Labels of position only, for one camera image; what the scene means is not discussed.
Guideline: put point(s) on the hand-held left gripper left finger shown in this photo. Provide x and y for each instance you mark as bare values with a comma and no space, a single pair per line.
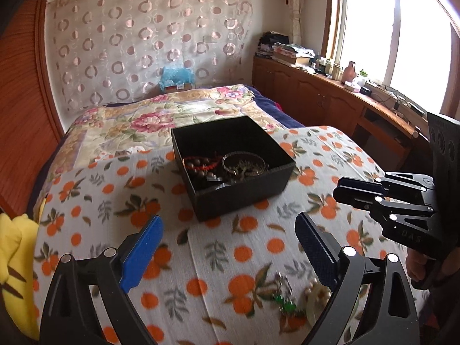
142,255

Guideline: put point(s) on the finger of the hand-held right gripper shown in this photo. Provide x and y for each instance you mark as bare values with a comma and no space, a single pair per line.
363,183
354,197

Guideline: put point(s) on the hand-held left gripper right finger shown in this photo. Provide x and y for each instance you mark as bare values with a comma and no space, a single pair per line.
318,249

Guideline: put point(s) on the pale green jade bangle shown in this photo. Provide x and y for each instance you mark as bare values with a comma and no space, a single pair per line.
316,312

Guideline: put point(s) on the black square box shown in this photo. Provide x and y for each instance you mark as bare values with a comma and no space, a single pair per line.
244,196

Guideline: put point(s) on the dark metal bangle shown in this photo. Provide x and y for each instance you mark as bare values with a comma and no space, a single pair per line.
226,160

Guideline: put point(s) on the person's right hand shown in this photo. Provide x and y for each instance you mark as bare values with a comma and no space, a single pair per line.
417,267

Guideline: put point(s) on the orange fruit print cloth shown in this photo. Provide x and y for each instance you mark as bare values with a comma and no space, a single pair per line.
222,251

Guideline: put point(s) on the white power strip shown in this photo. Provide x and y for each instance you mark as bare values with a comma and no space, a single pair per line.
388,97

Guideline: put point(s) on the white tissue box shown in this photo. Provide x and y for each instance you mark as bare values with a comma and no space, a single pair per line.
352,87

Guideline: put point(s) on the long wooden cabinet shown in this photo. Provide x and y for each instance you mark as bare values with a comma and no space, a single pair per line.
309,97

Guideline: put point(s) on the brown bottle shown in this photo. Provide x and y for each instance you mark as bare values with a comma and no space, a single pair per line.
349,74

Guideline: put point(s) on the dark blue blanket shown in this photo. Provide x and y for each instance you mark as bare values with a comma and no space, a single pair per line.
276,109

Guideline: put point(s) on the row of small bottles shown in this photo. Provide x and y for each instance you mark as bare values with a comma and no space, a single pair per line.
332,69

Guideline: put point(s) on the yellow plush toy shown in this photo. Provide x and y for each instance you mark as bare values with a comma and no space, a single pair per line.
14,251

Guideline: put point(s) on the floral quilt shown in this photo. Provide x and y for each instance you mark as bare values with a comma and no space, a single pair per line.
143,122

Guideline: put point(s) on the stack of books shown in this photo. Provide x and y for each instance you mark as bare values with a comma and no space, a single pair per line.
291,55

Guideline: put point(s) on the pile of folded clothes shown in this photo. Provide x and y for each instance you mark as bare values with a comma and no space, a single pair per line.
273,41

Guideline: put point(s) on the small cardboard box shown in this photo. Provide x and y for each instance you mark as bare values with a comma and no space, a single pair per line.
176,87

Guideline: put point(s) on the blue plastic bag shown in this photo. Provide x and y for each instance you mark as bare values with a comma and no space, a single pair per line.
176,75

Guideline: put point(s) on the patterned window curtain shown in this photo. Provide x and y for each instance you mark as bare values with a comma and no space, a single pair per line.
295,7

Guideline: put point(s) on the circle pattern lace curtain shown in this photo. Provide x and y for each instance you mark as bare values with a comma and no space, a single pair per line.
136,32

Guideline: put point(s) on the wooden frame window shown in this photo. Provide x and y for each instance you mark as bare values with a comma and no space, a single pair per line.
377,25

